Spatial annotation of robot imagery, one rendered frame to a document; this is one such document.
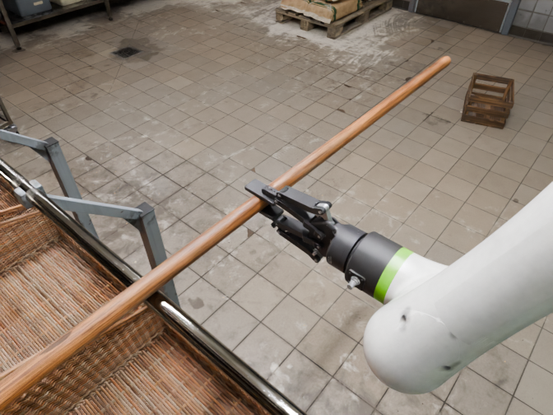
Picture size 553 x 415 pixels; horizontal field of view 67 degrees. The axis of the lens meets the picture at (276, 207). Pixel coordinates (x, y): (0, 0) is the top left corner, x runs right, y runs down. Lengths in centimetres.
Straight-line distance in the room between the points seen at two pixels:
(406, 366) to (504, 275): 15
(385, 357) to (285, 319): 152
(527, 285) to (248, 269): 184
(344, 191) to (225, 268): 91
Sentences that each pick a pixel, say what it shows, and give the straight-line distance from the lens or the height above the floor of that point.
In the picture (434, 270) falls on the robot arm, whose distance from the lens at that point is 64.
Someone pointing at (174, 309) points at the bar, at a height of 117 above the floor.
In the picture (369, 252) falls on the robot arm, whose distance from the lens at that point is 65.
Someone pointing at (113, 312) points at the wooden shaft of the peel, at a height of 120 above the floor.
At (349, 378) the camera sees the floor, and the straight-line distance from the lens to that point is 191.
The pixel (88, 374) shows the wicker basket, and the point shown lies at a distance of 125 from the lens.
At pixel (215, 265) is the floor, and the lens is 222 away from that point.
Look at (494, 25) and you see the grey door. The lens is 537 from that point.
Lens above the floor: 171
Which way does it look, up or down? 43 degrees down
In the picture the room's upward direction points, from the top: straight up
